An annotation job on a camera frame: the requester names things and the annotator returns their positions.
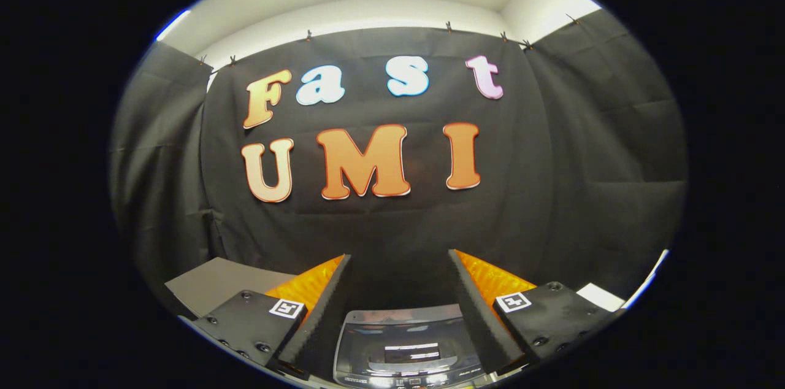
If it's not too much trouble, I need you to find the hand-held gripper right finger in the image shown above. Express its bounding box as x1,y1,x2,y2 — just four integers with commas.
448,248,626,377

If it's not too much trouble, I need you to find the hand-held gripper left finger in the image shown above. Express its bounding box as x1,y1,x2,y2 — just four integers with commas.
190,253,353,381

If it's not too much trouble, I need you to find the dark transparent washing machine lid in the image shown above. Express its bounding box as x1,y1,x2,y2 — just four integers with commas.
334,304,486,379

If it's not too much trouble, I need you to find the grey washing machine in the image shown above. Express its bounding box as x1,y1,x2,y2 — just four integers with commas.
332,303,491,389

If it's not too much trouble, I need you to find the black backdrop cloth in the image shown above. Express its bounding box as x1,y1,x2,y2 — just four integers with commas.
109,9,687,316

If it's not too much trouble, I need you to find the ceiling light strip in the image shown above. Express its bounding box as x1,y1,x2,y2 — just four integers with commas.
156,8,193,42

